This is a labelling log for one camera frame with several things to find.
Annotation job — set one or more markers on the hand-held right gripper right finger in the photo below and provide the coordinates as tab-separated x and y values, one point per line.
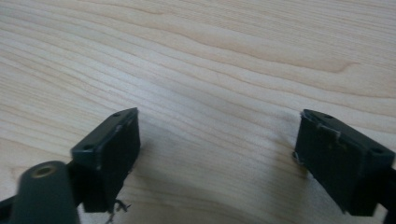
339	165

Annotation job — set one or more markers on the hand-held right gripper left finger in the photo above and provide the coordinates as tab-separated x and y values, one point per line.
107	158

